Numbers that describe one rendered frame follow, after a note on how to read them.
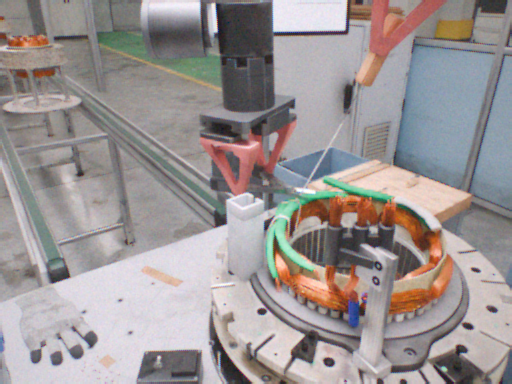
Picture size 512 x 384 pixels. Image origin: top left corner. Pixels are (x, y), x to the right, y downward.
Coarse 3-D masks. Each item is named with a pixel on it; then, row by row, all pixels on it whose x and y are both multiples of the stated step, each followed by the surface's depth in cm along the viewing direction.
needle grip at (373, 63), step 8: (392, 16) 33; (400, 16) 34; (384, 24) 34; (392, 24) 33; (400, 24) 33; (384, 32) 34; (392, 32) 34; (368, 56) 35; (376, 56) 35; (384, 56) 35; (368, 64) 36; (376, 64) 35; (360, 72) 36; (368, 72) 36; (376, 72) 36; (360, 80) 36; (368, 80) 36
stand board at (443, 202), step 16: (336, 176) 76; (368, 176) 76; (384, 176) 76; (400, 176) 76; (400, 192) 70; (416, 192) 70; (432, 192) 70; (448, 192) 70; (464, 192) 70; (432, 208) 65; (448, 208) 65; (464, 208) 69
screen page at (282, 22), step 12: (276, 0) 131; (288, 0) 131; (300, 0) 132; (312, 0) 132; (324, 0) 133; (336, 0) 133; (276, 12) 132; (288, 12) 133; (300, 12) 133; (312, 12) 134; (324, 12) 134; (336, 12) 134; (216, 24) 131; (276, 24) 133; (288, 24) 134; (300, 24) 134; (312, 24) 135; (324, 24) 135; (336, 24) 136
